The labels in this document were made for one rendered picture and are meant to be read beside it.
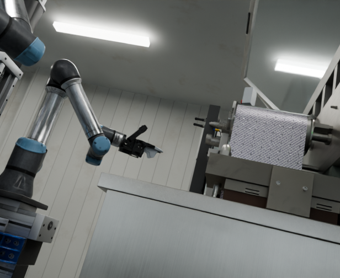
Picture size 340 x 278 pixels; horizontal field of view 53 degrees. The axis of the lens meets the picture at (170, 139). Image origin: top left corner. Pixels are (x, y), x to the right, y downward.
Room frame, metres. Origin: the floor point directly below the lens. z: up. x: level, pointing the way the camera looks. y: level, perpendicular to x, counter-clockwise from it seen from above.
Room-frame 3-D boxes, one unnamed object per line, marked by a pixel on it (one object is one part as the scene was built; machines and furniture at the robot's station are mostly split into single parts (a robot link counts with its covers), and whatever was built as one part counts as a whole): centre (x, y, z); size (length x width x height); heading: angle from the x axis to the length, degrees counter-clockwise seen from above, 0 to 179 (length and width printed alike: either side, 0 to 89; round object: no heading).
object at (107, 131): (1.56, 0.32, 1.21); 0.11 x 0.08 x 0.09; 106
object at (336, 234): (2.02, -0.45, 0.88); 2.52 x 0.66 x 0.04; 168
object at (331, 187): (0.90, -0.33, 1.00); 0.40 x 0.16 x 0.06; 78
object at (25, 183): (1.36, 0.54, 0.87); 0.15 x 0.15 x 0.10
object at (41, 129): (1.49, 0.58, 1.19); 0.15 x 0.12 x 0.55; 16
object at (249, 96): (1.64, -0.35, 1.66); 0.07 x 0.07 x 0.10; 54
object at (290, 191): (0.80, -0.32, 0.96); 0.10 x 0.03 x 0.11; 78
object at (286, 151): (1.02, -0.31, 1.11); 0.23 x 0.01 x 0.18; 78
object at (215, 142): (1.15, -0.17, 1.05); 0.06 x 0.05 x 0.31; 78
